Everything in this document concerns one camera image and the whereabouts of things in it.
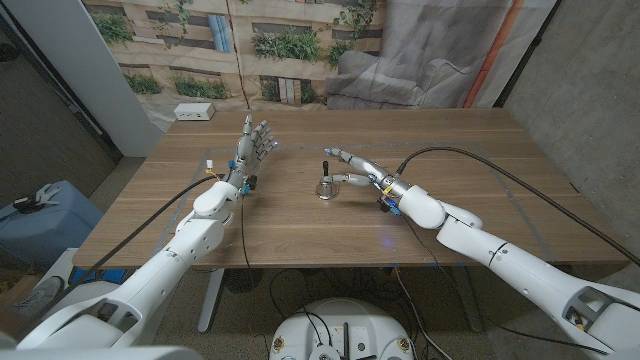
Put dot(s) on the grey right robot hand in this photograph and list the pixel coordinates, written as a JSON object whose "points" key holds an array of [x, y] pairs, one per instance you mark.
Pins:
{"points": [[382, 175]]}

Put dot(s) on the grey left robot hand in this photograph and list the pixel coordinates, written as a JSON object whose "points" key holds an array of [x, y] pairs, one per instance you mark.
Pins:
{"points": [[245, 150]]}

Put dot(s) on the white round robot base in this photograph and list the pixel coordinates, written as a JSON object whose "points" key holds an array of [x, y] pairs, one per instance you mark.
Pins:
{"points": [[345, 320]]}

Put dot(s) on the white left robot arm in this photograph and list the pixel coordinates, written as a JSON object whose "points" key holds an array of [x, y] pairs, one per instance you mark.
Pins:
{"points": [[165, 260]]}

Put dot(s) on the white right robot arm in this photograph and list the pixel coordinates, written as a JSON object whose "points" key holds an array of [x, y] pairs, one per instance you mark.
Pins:
{"points": [[525, 270]]}

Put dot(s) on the black and white hand tool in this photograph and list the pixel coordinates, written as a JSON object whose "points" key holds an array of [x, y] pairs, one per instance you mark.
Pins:
{"points": [[37, 199]]}

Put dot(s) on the white power strip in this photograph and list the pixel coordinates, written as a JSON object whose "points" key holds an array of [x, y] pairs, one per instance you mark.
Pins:
{"points": [[194, 111]]}

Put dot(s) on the printed fabric backdrop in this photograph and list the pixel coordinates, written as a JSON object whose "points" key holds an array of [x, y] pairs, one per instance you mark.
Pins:
{"points": [[300, 75]]}

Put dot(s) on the black round floor stand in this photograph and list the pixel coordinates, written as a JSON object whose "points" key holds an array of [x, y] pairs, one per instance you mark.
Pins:
{"points": [[243, 280]]}

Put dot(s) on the white table leg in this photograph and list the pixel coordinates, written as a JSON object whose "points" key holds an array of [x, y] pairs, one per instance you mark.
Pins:
{"points": [[210, 305]]}

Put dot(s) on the grey table leg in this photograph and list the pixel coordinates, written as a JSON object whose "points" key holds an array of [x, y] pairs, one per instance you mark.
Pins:
{"points": [[470, 310]]}

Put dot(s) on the white partition panel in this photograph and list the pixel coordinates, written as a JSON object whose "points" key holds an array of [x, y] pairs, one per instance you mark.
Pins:
{"points": [[85, 65]]}

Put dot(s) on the black backdrop pole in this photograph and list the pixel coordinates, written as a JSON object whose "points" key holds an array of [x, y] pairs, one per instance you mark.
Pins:
{"points": [[530, 52]]}

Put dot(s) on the blue plastic container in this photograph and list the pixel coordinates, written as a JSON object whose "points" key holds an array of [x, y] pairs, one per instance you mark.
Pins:
{"points": [[55, 230]]}

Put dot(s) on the grey sneaker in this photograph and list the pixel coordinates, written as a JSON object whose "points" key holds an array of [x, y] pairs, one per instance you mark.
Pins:
{"points": [[42, 295]]}

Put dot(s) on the white robot torso rim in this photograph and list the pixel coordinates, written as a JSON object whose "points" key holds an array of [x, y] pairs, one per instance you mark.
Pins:
{"points": [[100, 354]]}

